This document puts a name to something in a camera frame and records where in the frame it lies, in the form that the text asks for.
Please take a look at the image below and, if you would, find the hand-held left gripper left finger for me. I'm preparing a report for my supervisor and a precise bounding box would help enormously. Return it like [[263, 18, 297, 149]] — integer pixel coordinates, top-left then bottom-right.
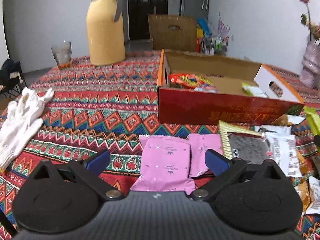
[[32, 150, 125, 201]]

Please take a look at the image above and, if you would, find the pile of mixed packets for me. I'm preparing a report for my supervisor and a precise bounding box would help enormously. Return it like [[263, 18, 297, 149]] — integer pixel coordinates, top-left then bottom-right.
[[255, 114, 320, 215]]

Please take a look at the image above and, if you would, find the black folding chair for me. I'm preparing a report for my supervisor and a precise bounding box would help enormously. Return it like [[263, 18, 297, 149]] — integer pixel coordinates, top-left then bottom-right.
[[0, 59, 27, 98]]

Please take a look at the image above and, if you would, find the white cotton glove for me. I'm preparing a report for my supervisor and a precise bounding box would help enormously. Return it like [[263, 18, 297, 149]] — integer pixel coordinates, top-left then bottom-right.
[[0, 87, 55, 170]]

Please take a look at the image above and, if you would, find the green snack packet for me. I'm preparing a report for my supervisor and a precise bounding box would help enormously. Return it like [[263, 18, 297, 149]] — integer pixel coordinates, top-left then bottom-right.
[[303, 106, 320, 137], [241, 82, 269, 98]]

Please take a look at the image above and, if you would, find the purple dried flower bunch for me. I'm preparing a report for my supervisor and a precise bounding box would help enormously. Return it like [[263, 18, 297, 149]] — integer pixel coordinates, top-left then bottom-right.
[[216, 12, 230, 38]]

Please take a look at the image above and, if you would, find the yellow thermos jug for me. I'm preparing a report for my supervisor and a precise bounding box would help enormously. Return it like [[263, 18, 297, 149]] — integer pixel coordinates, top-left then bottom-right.
[[86, 0, 126, 66]]

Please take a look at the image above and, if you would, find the red cardboard box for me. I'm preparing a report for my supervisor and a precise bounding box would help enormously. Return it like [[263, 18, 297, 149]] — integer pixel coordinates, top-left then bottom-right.
[[157, 49, 305, 126]]

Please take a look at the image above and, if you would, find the wire storage rack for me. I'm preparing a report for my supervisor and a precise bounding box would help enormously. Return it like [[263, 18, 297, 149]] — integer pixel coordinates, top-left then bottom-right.
[[202, 34, 229, 55]]

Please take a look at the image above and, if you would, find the wooden chair back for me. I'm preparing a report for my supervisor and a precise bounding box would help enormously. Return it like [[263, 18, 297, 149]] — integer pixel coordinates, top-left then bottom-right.
[[148, 14, 198, 52]]

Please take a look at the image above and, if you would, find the yellow red carton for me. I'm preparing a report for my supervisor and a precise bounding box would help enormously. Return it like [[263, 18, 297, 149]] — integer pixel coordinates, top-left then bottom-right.
[[196, 27, 204, 52]]

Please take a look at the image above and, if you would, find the blue plastic item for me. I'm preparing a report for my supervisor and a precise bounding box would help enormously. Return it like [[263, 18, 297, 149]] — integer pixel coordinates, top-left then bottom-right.
[[196, 17, 209, 34]]

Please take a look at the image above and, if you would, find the pink snack packet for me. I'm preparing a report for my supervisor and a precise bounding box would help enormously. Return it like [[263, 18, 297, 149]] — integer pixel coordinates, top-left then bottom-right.
[[187, 133, 224, 178], [130, 134, 196, 192]]

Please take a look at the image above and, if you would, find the red snack packet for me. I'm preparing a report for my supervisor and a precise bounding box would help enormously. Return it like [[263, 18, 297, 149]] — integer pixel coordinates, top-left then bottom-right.
[[168, 73, 218, 93]]

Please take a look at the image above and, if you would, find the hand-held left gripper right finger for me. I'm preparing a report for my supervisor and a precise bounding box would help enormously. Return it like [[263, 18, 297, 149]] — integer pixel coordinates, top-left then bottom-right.
[[189, 149, 287, 202]]

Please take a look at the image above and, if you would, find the yellow striped snack packet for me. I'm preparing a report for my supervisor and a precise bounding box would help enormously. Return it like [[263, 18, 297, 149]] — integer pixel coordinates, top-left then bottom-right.
[[218, 120, 273, 165]]

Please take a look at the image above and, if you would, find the dark entrance door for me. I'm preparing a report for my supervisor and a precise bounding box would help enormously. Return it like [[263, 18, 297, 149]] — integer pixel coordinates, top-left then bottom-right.
[[127, 0, 168, 41]]

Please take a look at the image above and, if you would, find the pink vase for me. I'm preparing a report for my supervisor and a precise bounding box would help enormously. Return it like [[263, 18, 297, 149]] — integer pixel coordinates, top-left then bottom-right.
[[299, 40, 320, 89]]

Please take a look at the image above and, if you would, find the glass cup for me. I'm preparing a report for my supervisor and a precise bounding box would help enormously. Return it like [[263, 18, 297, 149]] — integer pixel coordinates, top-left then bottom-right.
[[51, 41, 72, 70]]

